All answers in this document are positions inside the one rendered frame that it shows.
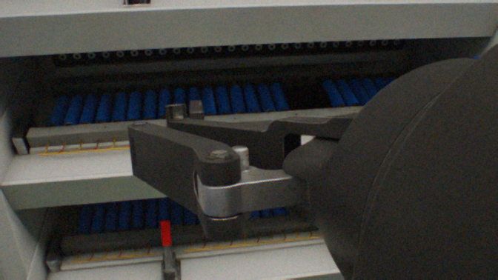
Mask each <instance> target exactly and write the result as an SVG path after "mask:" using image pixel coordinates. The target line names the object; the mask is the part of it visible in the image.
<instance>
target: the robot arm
mask: <svg viewBox="0 0 498 280"><path fill-rule="evenodd" d="M189 117H190V118H189V119H188V118H187V106H186V104H169V105H165V118H166V127H163V126H160V125H157V124H151V123H147V122H145V121H136V122H134V123H133V124H131V125H128V126H127V128H128V136H129V144H130V158H131V166H132V174H133V175H134V176H135V177H137V178H139V179H141V180H142V181H146V182H147V184H148V185H150V186H151V187H153V188H155V189H157V190H158V191H159V192H161V193H163V194H164V195H165V196H167V197H169V198H170V199H172V200H174V201H175V202H177V203H180V204H181V205H182V206H183V207H185V208H186V209H188V210H189V211H192V212H193V213H195V214H196V215H198V216H199V220H200V222H201V225H202V229H204V232H205V235H206V237H207V238H209V239H211V240H214V241H230V240H233V239H237V238H239V237H241V236H242V235H243V234H244V232H245V227H244V221H245V220H248V219H249V218H250V216H251V211H256V210H266V209H272V208H278V207H286V208H287V209H288V210H289V211H290V212H291V213H292V214H293V215H294V216H295V217H297V218H299V219H300V220H301V221H306V222H308V223H310V224H313V225H316V226H317V227H318V228H319V230H320V232H321V234H322V237H323V239H324V241H325V244H326V246H327V248H328V250H329V253H330V255H331V258H332V259H333V261H334V262H335V263H336V266H337V267H338V268H339V271H340V273H341V274H342V276H343V278H344V279H345V280H498V43H496V44H495V45H494V46H493V47H491V48H490V49H488V50H487V51H485V52H484V53H483V54H482V55H481V56H480V57H476V56H474V57H467V58H459V59H447V60H443V61H437V62H434V63H431V64H427V65H425V66H422V67H419V68H417V69H415V70H412V71H410V72H408V73H405V74H404V75H402V76H401V77H399V78H398V79H396V80H395V81H393V82H391V83H390V84H388V85H387V86H385V87H384V88H382V89H381V90H379V92H378V93H377V94H376V95H375V96H374V97H373V98H372V99H371V100H370V101H368V102H367V103H366V104H365V105H364V106H363V108H362V109H361V110H360V111H359V112H358V113H348V114H345V115H341V116H335V117H332V118H323V117H310V116H290V117H286V118H282V119H276V120H273V121H272V122H271V123H270V124H269V126H265V125H256V124H239V123H230V122H220V121H212V120H204V112H203V107H202V101H199V100H197V101H190V109H189ZM302 136H316V138H314V139H312V140H310V141H307V142H306V143H304V144H303V145H302Z"/></svg>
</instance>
